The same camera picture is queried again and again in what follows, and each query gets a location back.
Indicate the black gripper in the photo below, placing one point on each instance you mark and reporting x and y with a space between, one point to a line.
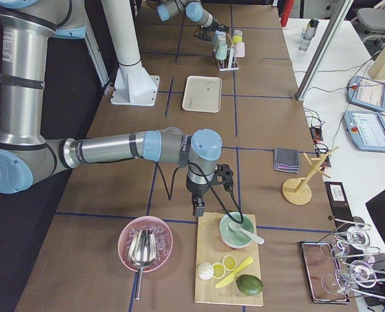
194 191
214 28

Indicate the green cup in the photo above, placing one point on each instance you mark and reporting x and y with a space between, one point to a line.
221 51

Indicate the cream rabbit tray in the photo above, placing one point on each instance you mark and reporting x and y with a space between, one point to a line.
202 94

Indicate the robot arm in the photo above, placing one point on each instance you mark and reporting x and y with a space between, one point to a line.
26 157
195 12

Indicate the blue cup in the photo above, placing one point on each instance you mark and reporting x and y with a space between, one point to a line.
216 34

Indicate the cream cup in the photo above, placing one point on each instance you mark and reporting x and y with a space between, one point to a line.
220 39

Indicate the grey cup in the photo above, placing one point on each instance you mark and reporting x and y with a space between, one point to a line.
237 32

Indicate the yellow cup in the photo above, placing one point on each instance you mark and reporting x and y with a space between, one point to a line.
237 39

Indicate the pink cup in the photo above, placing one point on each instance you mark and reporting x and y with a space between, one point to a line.
239 50

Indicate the white cup rack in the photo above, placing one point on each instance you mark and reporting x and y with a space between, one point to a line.
230 63

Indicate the black metal tray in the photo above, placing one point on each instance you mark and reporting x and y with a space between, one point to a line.
318 262

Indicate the white spoon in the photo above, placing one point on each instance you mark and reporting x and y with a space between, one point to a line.
237 227

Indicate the wooden cutting board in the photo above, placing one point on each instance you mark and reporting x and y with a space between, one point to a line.
211 248

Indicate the green bowl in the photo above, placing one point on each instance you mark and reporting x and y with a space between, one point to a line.
236 239

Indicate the pink bowl with ice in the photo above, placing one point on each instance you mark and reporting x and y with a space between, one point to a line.
163 238

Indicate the lemon slice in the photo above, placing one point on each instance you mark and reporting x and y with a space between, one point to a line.
219 270
229 262

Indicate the metal ice scoop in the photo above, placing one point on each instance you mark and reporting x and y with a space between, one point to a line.
141 254

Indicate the yellow plastic knife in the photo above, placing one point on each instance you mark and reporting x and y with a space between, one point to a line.
230 277

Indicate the clear water bottle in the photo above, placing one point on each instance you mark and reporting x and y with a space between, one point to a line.
307 34

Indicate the green avocado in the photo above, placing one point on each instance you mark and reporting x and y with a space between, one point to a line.
249 285

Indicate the folded grey cloth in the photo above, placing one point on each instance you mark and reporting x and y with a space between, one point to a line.
286 160

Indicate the wooden mug tree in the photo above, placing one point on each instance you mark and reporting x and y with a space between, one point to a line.
297 190

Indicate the white pillar with base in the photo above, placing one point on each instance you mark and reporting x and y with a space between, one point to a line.
133 85

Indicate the black box with label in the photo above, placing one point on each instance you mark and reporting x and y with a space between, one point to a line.
338 200

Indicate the office chair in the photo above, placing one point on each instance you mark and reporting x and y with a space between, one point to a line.
371 21

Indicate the wine glass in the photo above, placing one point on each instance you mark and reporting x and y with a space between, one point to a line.
359 274
354 242

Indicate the far teach pendant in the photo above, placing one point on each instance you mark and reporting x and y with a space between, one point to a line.
366 92

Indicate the teach pendant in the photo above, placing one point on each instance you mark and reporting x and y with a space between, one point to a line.
366 92
366 130

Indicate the near teach pendant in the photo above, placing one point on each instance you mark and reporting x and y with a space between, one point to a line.
366 130

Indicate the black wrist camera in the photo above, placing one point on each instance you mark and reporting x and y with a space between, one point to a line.
223 175

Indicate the aluminium frame post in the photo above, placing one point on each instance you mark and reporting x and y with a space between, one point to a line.
331 30

